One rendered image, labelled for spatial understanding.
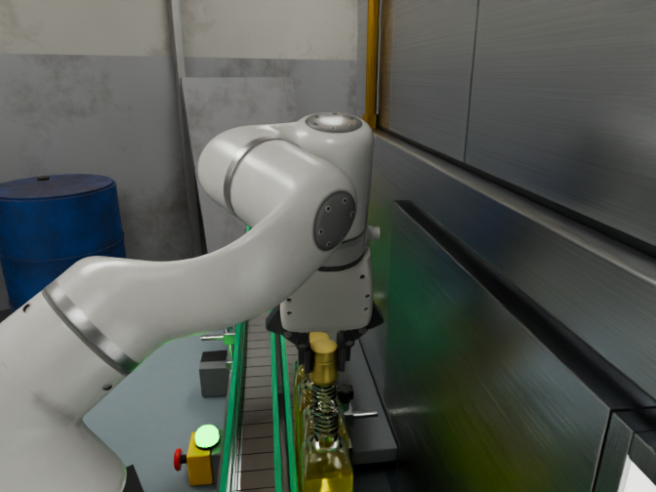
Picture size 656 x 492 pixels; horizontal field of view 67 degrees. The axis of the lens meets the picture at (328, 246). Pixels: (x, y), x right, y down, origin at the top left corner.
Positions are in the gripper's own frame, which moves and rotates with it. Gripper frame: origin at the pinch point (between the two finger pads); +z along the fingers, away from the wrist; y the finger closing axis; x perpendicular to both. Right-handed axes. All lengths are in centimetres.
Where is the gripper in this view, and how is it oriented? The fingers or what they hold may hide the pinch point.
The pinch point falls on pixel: (323, 352)
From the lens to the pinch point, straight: 60.3
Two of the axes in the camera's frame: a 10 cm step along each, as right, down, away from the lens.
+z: -0.3, 8.3, 5.6
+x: 1.1, 5.6, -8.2
